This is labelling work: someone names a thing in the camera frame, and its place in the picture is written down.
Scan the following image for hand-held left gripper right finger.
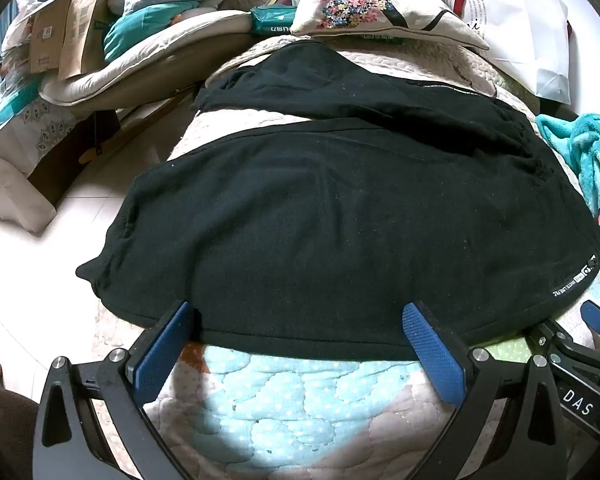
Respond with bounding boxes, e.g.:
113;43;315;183
401;301;568;480

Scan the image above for quilted heart-print bedspread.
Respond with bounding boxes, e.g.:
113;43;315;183
92;35;600;480

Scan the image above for floral print cushion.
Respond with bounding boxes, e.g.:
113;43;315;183
290;0;491;51

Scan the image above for green wipes packet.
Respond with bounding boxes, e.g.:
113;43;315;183
250;4;301;36

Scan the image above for cardboard box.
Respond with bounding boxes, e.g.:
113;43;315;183
29;0;81;78

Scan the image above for beige padded cushion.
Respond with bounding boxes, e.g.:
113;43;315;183
40;10;261;108

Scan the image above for dark wooden bed frame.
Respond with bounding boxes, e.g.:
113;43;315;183
27;85;196;207

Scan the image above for black pants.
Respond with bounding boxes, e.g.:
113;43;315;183
75;40;600;361

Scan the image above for cardboard boxes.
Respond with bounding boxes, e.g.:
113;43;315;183
57;0;116;81

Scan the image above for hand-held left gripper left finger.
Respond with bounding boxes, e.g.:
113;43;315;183
32;300;196;480

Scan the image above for dark brown seat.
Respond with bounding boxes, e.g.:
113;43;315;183
0;387;41;480

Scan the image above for teal cloth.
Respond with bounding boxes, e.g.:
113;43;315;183
102;0;201;61

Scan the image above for leaf-patterned white pillow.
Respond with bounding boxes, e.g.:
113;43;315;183
0;95;76;233

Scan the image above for teal fleece blanket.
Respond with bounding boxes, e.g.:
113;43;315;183
535;112;600;261

